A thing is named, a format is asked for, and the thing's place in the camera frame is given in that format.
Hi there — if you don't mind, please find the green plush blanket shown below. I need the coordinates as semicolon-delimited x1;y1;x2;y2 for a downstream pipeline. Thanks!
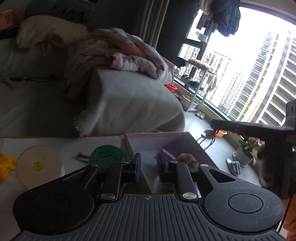
23;0;95;24

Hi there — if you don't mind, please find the potted flowering plant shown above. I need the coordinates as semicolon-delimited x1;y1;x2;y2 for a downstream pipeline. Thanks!
232;137;265;167

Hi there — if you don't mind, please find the dark hanging jacket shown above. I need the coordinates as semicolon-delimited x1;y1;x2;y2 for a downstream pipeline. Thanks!
211;0;241;37

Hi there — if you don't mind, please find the orange yellow soft toy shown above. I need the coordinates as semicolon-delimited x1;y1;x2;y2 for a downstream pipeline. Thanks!
0;153;17;182

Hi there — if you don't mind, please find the cream folded blanket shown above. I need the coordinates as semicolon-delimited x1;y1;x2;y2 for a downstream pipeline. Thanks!
16;15;88;49

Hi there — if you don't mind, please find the pink storage box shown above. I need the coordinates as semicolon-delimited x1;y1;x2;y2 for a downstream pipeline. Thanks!
123;132;217;193

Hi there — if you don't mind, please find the green round lid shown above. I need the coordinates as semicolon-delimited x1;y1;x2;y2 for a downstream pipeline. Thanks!
89;145;130;169

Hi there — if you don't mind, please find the orange pink plush toy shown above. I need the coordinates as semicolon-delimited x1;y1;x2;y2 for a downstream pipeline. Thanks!
0;9;14;30

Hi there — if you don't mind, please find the cream round tin lid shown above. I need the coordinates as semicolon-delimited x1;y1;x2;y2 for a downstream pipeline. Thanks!
16;146;65;189

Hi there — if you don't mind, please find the metal balcony rack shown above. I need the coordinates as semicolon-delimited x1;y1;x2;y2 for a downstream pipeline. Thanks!
175;59;215;113

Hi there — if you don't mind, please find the brown fluffy ball in box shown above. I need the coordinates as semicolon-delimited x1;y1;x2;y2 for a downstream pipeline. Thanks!
175;153;199;169

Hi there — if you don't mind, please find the pink floral quilt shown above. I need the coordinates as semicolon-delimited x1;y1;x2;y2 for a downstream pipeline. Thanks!
64;28;174;87

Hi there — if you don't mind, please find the grey slipper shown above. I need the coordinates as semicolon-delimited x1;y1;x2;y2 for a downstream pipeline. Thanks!
226;159;241;177

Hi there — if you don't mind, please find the purple item in box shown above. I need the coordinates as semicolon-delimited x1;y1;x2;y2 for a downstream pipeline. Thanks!
154;148;176;162

